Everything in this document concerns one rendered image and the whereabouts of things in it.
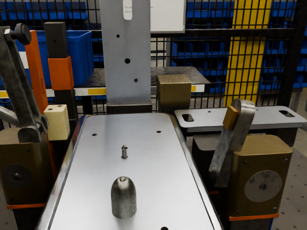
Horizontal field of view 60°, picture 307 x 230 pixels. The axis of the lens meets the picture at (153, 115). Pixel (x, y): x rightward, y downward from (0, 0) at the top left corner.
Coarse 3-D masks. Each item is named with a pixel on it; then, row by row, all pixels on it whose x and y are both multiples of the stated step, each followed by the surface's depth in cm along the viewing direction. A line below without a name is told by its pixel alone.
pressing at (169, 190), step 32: (96, 128) 56; (128, 128) 56; (160, 128) 56; (64, 160) 44; (96, 160) 45; (128, 160) 45; (160, 160) 45; (192, 160) 45; (64, 192) 37; (96, 192) 37; (160, 192) 37; (192, 192) 37; (64, 224) 32; (96, 224) 32; (128, 224) 32; (160, 224) 32; (192, 224) 32
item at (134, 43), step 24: (120, 0) 60; (144, 0) 61; (120, 24) 62; (144, 24) 63; (120, 48) 65; (144, 48) 65; (120, 72) 67; (144, 72) 67; (120, 96) 69; (144, 96) 70
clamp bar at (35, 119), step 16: (0, 32) 35; (16, 32) 35; (0, 48) 35; (16, 48) 38; (0, 64) 36; (16, 64) 39; (16, 80) 37; (16, 96) 38; (32, 96) 41; (16, 112) 39; (32, 112) 42
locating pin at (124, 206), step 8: (112, 184) 33; (120, 184) 32; (128, 184) 32; (112, 192) 32; (120, 192) 32; (128, 192) 32; (112, 200) 32; (120, 200) 32; (128, 200) 32; (136, 200) 34; (112, 208) 33; (120, 208) 32; (128, 208) 32; (136, 208) 34; (120, 216) 33; (128, 216) 33
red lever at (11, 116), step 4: (0, 108) 40; (4, 108) 41; (0, 112) 40; (4, 112) 40; (8, 112) 40; (12, 112) 41; (0, 116) 40; (4, 116) 40; (8, 116) 40; (12, 116) 40; (4, 120) 40; (8, 120) 40; (12, 120) 40; (16, 120) 41; (12, 124) 41; (16, 124) 41
